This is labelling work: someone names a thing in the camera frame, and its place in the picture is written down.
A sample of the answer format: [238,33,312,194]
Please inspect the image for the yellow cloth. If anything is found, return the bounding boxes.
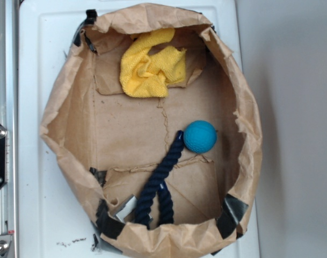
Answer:
[120,28,186,98]

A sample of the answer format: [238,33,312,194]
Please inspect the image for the blue dimpled ball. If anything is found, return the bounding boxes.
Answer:
[183,120,217,154]

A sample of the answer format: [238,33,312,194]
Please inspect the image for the brown paper bag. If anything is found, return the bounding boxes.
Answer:
[40,3,263,257]

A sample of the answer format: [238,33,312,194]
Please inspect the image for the white tray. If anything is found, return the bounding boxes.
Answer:
[17,0,261,258]

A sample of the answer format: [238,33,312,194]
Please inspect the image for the dark blue rope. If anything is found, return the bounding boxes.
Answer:
[133,130,184,230]

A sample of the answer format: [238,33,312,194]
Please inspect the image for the silver metal bracket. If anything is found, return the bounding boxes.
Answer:
[113,195,153,225]

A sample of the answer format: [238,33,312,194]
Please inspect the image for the aluminium frame rail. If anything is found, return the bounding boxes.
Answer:
[0,1,20,257]

